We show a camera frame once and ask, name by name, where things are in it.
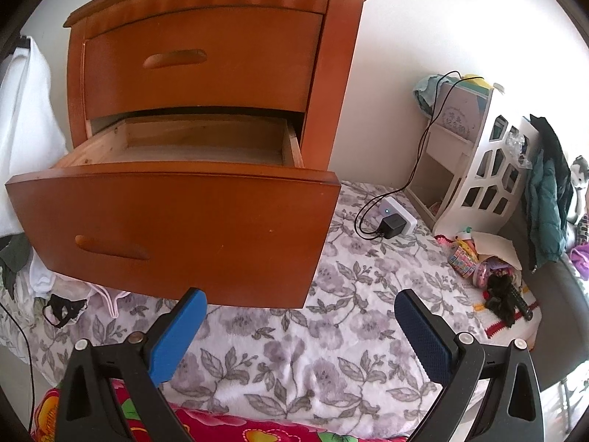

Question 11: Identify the wooden nightstand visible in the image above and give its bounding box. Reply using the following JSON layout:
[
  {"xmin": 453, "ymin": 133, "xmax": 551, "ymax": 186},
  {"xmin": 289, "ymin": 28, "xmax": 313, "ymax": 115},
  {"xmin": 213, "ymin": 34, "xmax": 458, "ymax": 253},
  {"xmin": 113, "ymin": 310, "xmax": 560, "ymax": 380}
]
[{"xmin": 63, "ymin": 0, "xmax": 373, "ymax": 185}]

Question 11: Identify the plain wooden drawer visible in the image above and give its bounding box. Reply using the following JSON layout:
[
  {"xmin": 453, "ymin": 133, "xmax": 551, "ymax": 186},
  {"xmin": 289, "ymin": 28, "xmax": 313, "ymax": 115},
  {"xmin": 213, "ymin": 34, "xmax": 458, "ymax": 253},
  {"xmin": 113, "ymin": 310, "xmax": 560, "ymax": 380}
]
[{"xmin": 83, "ymin": 9, "xmax": 325, "ymax": 120}]

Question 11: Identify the wooden drawer with dent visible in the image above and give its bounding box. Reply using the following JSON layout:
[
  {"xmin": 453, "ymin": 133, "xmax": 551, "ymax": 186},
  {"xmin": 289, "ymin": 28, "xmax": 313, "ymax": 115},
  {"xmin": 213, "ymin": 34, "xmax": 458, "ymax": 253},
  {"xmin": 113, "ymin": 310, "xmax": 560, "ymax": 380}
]
[{"xmin": 6, "ymin": 117, "xmax": 342, "ymax": 308}]

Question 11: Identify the purple cloth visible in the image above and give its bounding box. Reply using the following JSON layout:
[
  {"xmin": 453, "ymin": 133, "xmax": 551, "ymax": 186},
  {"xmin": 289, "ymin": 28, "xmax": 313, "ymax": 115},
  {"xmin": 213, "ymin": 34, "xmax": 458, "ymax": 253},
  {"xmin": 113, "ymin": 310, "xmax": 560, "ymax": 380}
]
[{"xmin": 571, "ymin": 244, "xmax": 589, "ymax": 281}]

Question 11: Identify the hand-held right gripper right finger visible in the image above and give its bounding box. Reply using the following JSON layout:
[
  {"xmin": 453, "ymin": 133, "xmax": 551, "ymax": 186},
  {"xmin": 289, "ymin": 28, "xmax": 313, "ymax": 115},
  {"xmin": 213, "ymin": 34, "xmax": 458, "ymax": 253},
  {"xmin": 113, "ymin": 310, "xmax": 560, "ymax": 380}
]
[{"xmin": 394, "ymin": 288, "xmax": 544, "ymax": 442}]

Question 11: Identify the grey floral blanket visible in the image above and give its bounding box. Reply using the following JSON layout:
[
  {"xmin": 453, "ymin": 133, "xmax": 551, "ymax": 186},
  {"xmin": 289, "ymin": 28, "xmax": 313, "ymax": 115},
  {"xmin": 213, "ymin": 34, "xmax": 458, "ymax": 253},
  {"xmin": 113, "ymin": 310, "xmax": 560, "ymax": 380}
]
[{"xmin": 0, "ymin": 179, "xmax": 493, "ymax": 438}]

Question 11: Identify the black charger cable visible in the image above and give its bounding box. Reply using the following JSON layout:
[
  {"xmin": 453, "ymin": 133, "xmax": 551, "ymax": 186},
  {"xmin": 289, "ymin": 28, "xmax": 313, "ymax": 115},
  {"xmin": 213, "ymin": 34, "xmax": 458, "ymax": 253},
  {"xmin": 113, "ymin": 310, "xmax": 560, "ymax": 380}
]
[{"xmin": 356, "ymin": 71, "xmax": 461, "ymax": 240}]

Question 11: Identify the grey white stuffed toy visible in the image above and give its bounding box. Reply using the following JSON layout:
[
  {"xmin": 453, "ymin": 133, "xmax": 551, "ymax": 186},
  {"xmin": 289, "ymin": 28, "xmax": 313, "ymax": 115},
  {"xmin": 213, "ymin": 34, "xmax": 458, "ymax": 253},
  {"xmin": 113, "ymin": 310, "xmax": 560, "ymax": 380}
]
[{"xmin": 571, "ymin": 157, "xmax": 589, "ymax": 189}]

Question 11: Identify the teal jacket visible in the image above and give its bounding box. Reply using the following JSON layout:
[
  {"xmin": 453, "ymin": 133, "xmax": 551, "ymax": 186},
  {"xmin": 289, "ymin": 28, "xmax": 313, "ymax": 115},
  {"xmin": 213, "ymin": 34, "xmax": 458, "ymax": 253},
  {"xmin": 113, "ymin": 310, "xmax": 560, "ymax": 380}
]
[{"xmin": 525, "ymin": 114, "xmax": 576, "ymax": 270}]

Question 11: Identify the red floral quilt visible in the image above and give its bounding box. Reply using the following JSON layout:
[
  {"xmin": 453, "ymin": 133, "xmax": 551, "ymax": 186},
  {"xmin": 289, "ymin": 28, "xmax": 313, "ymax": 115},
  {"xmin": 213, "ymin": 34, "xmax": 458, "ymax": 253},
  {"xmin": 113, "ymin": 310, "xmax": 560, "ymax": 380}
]
[{"xmin": 31, "ymin": 378, "xmax": 410, "ymax": 442}]

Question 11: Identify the white power strip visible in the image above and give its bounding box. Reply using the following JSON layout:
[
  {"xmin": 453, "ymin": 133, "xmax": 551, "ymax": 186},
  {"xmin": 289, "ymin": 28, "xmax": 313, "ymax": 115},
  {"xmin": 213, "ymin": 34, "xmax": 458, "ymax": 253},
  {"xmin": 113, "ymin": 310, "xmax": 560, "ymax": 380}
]
[{"xmin": 368, "ymin": 196, "xmax": 419, "ymax": 239}]

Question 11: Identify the thin black floor cable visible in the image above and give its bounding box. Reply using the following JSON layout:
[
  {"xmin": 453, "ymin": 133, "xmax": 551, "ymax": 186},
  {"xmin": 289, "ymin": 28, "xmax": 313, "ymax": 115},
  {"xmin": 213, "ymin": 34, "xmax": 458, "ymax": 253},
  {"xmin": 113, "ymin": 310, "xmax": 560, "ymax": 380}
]
[{"xmin": 0, "ymin": 304, "xmax": 35, "ymax": 429}]

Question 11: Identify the black lace underwear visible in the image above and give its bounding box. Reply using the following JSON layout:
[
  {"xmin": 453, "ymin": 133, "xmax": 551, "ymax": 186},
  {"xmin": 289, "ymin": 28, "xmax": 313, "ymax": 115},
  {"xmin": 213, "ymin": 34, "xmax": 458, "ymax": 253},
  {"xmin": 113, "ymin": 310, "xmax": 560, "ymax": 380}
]
[{"xmin": 43, "ymin": 294, "xmax": 88, "ymax": 329}]

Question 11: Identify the black charger plug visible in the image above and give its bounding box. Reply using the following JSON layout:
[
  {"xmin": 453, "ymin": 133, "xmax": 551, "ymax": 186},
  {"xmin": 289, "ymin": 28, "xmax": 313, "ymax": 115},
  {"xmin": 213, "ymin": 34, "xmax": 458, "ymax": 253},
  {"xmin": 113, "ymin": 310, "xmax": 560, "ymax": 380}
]
[{"xmin": 381, "ymin": 214, "xmax": 403, "ymax": 240}]

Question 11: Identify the dark green cloth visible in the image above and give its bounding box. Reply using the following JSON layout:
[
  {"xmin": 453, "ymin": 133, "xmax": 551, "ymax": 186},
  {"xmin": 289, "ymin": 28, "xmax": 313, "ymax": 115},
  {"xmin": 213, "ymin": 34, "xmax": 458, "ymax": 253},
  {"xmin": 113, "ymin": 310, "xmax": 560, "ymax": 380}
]
[{"xmin": 0, "ymin": 232, "xmax": 33, "ymax": 286}]

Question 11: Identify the white paper sheet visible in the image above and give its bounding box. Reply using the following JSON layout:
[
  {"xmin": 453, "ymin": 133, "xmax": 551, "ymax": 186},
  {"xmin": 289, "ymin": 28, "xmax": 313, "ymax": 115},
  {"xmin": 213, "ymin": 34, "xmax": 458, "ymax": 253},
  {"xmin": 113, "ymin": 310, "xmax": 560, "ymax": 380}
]
[{"xmin": 474, "ymin": 232, "xmax": 523, "ymax": 270}]

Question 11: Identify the black remote control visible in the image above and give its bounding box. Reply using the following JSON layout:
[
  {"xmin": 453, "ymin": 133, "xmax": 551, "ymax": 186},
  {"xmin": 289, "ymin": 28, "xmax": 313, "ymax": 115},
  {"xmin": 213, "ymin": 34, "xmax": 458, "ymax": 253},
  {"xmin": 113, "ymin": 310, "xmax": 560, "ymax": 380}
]
[{"xmin": 508, "ymin": 283, "xmax": 535, "ymax": 320}]

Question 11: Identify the black fuzzy toy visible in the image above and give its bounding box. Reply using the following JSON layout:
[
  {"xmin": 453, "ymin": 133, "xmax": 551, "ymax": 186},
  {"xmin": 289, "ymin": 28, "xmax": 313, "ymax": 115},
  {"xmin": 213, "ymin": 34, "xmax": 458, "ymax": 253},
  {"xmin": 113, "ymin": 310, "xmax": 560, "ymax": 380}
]
[{"xmin": 483, "ymin": 274, "xmax": 523, "ymax": 325}]

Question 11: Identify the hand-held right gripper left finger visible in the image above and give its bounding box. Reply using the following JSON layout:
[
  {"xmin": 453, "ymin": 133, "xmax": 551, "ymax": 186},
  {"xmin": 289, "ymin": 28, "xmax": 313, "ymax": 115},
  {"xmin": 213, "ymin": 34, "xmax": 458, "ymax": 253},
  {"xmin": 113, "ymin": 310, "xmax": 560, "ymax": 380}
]
[{"xmin": 54, "ymin": 287, "xmax": 208, "ymax": 442}]

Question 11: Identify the large white shirt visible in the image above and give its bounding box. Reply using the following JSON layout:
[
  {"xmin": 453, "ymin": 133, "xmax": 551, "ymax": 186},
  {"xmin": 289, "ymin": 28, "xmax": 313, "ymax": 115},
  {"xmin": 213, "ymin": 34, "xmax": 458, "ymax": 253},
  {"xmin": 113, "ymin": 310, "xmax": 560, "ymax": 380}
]
[{"xmin": 0, "ymin": 37, "xmax": 70, "ymax": 235}]

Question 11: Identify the pale pink cloth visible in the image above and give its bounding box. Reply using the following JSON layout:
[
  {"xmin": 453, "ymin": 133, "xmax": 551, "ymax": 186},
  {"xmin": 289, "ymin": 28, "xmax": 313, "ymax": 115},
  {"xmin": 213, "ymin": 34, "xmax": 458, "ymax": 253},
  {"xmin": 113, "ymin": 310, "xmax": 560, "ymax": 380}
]
[{"xmin": 89, "ymin": 285, "xmax": 134, "ymax": 318}]

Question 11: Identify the white lattice rack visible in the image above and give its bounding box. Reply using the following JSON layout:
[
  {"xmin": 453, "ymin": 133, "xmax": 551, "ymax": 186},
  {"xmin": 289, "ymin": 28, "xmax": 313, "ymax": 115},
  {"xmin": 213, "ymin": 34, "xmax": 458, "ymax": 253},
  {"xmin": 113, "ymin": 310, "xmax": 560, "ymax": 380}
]
[{"xmin": 409, "ymin": 84, "xmax": 537, "ymax": 235}]

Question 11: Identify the colourful cube toy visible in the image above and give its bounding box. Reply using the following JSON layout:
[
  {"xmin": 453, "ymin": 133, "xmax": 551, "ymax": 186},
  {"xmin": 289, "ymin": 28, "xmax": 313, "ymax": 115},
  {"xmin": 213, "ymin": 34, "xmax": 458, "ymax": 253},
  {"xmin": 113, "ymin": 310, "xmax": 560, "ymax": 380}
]
[{"xmin": 448, "ymin": 244, "xmax": 479, "ymax": 279}]

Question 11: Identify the pale cardboard box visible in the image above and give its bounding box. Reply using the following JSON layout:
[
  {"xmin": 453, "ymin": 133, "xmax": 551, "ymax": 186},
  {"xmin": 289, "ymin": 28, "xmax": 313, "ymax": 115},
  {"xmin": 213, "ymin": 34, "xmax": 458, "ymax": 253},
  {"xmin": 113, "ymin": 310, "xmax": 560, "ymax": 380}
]
[{"xmin": 433, "ymin": 80, "xmax": 489, "ymax": 141}]

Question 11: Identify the clear plastic wrap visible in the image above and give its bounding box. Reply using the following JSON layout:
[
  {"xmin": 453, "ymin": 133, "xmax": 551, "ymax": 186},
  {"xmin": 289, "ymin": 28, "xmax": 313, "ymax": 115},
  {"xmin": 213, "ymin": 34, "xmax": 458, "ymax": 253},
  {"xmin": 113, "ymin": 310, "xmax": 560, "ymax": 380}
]
[{"xmin": 504, "ymin": 124, "xmax": 532, "ymax": 166}]

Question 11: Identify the thin white garment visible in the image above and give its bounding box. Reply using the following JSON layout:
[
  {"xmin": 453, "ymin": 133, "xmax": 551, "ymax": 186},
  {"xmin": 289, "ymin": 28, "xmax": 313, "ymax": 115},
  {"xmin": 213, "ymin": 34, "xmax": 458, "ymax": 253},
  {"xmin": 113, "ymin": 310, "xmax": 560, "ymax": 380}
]
[{"xmin": 25, "ymin": 258, "xmax": 93, "ymax": 300}]

